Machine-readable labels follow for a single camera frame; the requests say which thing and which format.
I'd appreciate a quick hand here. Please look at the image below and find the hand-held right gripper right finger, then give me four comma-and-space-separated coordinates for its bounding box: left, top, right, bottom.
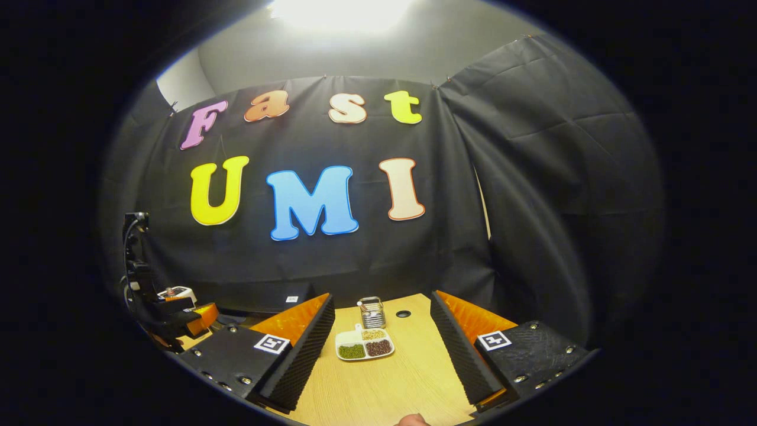
430, 290, 592, 414

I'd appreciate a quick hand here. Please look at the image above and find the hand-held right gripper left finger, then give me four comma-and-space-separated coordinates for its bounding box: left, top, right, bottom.
177, 293, 336, 414

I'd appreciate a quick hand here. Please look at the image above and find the black electric oven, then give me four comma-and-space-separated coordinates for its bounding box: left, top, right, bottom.
195, 283, 317, 326

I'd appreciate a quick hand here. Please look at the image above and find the white toaster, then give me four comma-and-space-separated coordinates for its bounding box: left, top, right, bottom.
157, 286, 198, 308

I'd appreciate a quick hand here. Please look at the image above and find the white divided dish with beans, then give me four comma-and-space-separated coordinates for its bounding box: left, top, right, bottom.
335, 324, 396, 362

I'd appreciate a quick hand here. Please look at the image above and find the metal mesh holder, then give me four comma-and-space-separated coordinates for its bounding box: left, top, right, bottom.
358, 296, 387, 330

